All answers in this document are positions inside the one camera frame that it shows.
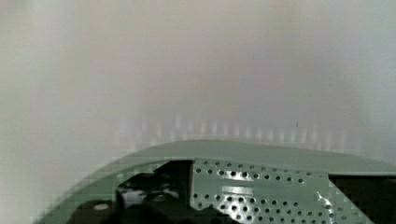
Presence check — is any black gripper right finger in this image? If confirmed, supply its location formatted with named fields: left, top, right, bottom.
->
left=329, top=175, right=396, bottom=224

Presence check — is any green perforated strainer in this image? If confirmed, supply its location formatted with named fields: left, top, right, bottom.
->
left=35, top=140, right=395, bottom=224

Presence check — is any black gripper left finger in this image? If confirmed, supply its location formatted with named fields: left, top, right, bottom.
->
left=66, top=161, right=241, bottom=224

